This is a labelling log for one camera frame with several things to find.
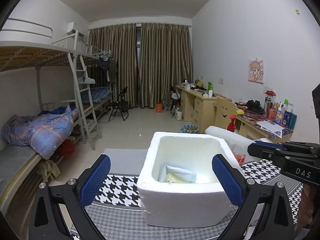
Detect person's right hand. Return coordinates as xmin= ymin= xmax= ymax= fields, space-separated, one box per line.
xmin=297 ymin=184 xmax=317 ymax=227

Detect blue carton on desk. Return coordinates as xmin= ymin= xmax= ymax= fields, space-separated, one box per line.
xmin=282 ymin=111 xmax=297 ymax=129

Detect papers on desk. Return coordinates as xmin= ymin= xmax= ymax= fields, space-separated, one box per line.
xmin=257 ymin=120 xmax=284 ymax=133

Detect houndstooth table cloth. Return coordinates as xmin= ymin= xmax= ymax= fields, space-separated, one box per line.
xmin=69 ymin=158 xmax=304 ymax=240

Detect red snack packet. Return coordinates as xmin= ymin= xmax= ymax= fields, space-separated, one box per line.
xmin=233 ymin=153 xmax=246 ymax=166

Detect white foam box lid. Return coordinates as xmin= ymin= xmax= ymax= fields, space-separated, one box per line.
xmin=205 ymin=126 xmax=261 ymax=162

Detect blue plaid quilt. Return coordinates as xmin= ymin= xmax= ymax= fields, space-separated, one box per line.
xmin=2 ymin=106 xmax=78 ymax=160

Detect white red pump bottle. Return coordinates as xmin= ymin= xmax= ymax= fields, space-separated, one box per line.
xmin=227 ymin=115 xmax=236 ymax=132

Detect wooden smiley chair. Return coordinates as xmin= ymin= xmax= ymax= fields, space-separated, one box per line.
xmin=214 ymin=98 xmax=236 ymax=129

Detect yellow cloth in box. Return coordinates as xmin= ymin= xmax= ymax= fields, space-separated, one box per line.
xmin=165 ymin=173 xmax=185 ymax=184

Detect pink cartoon poster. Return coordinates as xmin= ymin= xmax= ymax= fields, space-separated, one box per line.
xmin=248 ymin=59 xmax=265 ymax=83

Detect black folding chair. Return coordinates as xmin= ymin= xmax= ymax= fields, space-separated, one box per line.
xmin=108 ymin=87 xmax=129 ymax=121

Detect white foam box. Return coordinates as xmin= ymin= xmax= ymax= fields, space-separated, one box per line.
xmin=137 ymin=132 xmax=240 ymax=228

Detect blue patterned basin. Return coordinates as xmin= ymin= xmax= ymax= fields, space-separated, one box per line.
xmin=181 ymin=124 xmax=199 ymax=134

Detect green spray bottle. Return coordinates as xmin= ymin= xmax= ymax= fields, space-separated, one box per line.
xmin=208 ymin=82 xmax=213 ymax=98

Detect wooden desk with drawers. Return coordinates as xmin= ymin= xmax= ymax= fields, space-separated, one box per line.
xmin=176 ymin=86 xmax=232 ymax=133

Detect orange box on floor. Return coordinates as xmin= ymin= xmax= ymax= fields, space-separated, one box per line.
xmin=156 ymin=103 xmax=163 ymax=113

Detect white jug on floor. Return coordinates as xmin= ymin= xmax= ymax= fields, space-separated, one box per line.
xmin=176 ymin=110 xmax=183 ymax=121

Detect white metal bunk bed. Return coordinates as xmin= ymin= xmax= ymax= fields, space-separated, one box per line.
xmin=0 ymin=17 xmax=115 ymax=210

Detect brown curtains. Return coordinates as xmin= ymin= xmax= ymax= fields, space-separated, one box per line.
xmin=89 ymin=23 xmax=193 ymax=108

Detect white air conditioner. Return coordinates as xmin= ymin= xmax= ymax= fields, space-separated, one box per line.
xmin=66 ymin=22 xmax=85 ymax=37

